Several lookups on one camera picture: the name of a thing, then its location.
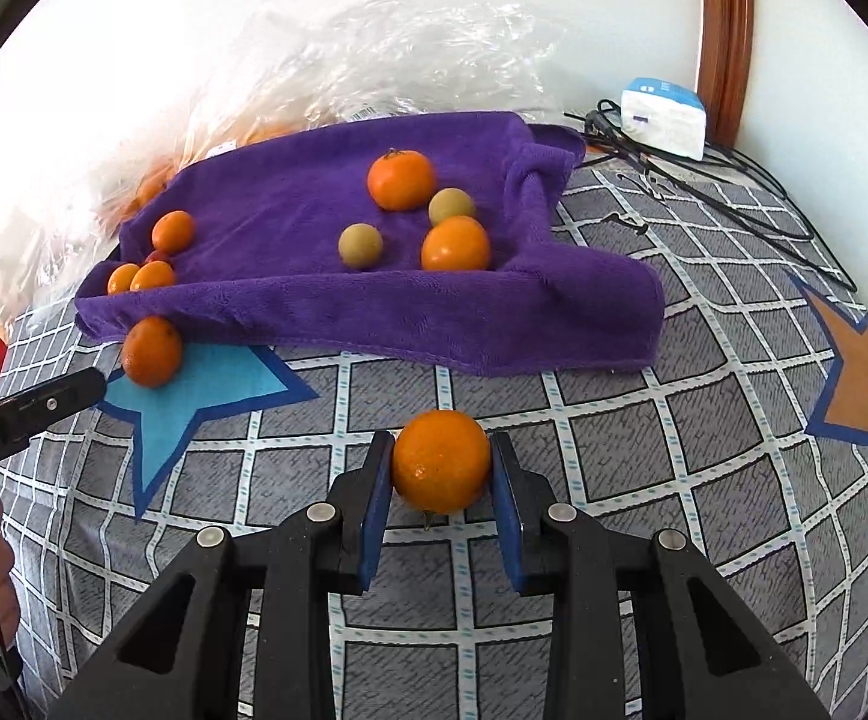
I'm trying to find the small tangerine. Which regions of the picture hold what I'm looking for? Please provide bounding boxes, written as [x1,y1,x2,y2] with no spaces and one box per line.
[151,210,196,255]
[107,263,139,296]
[130,260,177,291]

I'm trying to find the yellow-green small fruit back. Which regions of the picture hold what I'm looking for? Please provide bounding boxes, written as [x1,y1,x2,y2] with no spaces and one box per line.
[427,187,477,226]

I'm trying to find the yellow-green small fruit front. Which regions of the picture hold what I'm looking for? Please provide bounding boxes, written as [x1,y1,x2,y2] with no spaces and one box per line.
[338,223,384,270]

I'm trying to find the white blue charger box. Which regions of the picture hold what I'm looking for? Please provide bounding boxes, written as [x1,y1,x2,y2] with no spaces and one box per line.
[619,76,708,161]

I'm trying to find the grey checkered tablecloth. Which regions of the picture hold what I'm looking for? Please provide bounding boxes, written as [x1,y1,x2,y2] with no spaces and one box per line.
[0,161,868,718]

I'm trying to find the purple towel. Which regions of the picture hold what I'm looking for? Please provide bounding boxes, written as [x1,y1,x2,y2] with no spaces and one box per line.
[74,112,665,376]

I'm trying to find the yellow-green small fruit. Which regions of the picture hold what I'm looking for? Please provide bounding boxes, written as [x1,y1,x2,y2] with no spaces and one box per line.
[338,223,384,270]
[427,187,477,226]

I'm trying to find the brown wooden door frame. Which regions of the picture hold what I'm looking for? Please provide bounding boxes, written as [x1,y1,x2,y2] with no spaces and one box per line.
[698,0,755,146]

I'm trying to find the clear plastic bag right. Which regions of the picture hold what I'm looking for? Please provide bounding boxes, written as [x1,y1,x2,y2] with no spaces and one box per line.
[0,0,562,317]

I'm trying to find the black cable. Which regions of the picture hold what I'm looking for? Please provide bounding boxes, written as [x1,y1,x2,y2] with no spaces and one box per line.
[564,97,859,295]

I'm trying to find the red plum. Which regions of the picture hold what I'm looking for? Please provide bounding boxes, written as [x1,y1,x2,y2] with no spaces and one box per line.
[144,250,170,265]

